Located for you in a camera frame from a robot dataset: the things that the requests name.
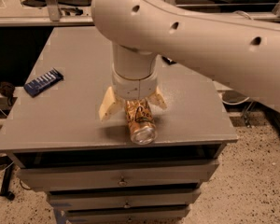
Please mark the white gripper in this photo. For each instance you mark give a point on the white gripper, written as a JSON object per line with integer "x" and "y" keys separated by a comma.
{"x": 134, "y": 88}

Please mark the orange soda can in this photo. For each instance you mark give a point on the orange soda can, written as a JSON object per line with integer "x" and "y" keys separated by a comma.
{"x": 140, "y": 122}

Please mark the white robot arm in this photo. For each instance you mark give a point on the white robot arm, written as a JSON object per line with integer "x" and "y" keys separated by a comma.
{"x": 241, "y": 54}

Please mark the blue rxbar blueberry bar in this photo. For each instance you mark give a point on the blue rxbar blueberry bar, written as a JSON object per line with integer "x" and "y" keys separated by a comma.
{"x": 43, "y": 82}

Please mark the black snack bar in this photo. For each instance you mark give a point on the black snack bar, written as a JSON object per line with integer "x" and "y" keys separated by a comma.
{"x": 168, "y": 61}

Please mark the grey drawer cabinet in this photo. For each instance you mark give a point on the grey drawer cabinet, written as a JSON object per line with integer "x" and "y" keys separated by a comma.
{"x": 63, "y": 149}

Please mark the top drawer knob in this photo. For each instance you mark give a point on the top drawer knob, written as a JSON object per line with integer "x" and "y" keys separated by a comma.
{"x": 122, "y": 182}

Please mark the drawer knob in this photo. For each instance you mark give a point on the drawer knob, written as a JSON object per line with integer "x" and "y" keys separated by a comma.
{"x": 122, "y": 182}
{"x": 126, "y": 206}

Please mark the middle drawer knob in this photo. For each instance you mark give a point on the middle drawer knob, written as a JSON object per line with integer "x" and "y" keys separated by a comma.
{"x": 126, "y": 206}

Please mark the black stand leg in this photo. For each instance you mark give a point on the black stand leg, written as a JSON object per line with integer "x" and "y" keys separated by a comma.
{"x": 4, "y": 191}

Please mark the black cable clump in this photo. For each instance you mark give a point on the black cable clump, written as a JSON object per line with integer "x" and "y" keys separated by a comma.
{"x": 7, "y": 89}

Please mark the metal rail frame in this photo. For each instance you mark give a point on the metal rail frame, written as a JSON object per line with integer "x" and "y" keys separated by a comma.
{"x": 15, "y": 13}

